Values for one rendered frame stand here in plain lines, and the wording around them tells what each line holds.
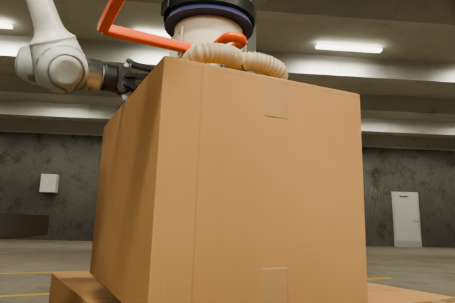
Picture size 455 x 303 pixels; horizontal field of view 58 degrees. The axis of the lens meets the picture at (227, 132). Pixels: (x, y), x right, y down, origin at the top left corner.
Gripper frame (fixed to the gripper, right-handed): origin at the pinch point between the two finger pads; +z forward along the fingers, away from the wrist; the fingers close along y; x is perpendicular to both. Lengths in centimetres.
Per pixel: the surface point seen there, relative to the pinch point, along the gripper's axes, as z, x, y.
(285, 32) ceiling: 365, -412, -279
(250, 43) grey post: 184, -242, -150
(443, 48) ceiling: 649, -310, -277
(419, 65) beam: 665, -372, -268
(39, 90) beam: 30, -896, -246
